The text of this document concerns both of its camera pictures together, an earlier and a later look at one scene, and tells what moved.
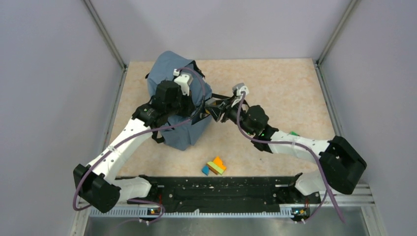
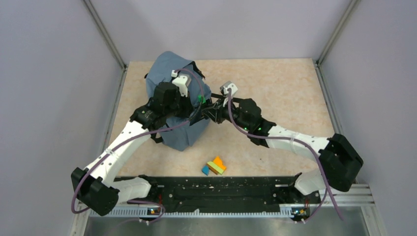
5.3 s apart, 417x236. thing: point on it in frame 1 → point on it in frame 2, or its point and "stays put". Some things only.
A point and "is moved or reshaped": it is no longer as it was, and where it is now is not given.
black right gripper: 223,106 stays put
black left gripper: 190,107 stays put
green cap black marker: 293,132 is moved or reshaped
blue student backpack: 193,128 stays put
